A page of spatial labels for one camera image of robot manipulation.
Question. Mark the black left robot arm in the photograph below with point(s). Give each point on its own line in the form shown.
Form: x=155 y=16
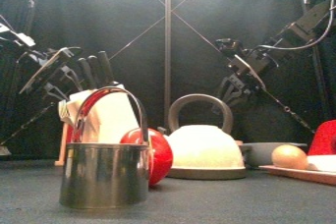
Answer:
x=15 y=39

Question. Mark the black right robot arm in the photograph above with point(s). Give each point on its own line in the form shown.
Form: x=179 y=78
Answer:
x=306 y=23

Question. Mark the brown toy egg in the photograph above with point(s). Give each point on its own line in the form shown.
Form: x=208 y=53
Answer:
x=288 y=157

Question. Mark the wooden stand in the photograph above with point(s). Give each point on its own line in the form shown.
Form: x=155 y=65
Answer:
x=63 y=149

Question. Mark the red toy food piece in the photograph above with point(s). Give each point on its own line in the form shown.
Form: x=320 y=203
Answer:
x=324 y=139

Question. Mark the white knife block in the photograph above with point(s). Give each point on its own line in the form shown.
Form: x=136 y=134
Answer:
x=111 y=116

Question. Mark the white toy food piece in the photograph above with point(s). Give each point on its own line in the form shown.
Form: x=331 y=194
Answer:
x=323 y=163

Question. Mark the wooden cutting board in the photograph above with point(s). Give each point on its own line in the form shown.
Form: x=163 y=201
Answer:
x=302 y=174

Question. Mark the red toy apple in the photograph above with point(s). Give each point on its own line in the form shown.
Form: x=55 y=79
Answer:
x=160 y=156

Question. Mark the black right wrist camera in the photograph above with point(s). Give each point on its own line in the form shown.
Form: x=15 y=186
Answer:
x=228 y=46

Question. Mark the grey frame foot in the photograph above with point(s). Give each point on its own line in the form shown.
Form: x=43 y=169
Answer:
x=4 y=153

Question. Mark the black slanted frame strut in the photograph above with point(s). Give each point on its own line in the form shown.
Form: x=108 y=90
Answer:
x=316 y=70

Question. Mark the grey vertical frame pole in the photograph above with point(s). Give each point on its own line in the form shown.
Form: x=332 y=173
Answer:
x=167 y=54

